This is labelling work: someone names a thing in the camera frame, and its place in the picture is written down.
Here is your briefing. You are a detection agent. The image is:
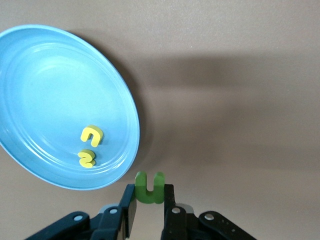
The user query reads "blue plate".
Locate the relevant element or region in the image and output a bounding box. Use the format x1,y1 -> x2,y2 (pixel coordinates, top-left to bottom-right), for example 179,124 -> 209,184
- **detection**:
0,24 -> 141,191

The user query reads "green foam letter u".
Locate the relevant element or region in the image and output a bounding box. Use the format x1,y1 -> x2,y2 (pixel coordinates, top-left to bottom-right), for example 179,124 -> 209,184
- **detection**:
134,171 -> 166,205

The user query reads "yellow foam letter s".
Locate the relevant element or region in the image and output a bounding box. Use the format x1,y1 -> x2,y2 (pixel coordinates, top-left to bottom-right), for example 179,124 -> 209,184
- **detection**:
77,149 -> 97,169

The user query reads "yellow foam letter u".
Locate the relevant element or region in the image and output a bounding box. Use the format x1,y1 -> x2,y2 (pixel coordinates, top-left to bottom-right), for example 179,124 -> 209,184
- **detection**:
79,124 -> 104,148

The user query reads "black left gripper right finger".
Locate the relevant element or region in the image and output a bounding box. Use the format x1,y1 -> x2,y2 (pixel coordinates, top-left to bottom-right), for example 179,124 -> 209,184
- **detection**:
161,184 -> 258,240

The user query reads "brown table cover sheet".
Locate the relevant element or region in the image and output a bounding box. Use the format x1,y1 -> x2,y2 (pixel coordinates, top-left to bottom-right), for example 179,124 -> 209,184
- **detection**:
0,0 -> 320,240

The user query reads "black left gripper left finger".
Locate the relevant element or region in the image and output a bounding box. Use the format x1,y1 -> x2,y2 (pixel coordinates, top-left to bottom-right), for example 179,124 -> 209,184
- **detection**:
24,183 -> 138,240

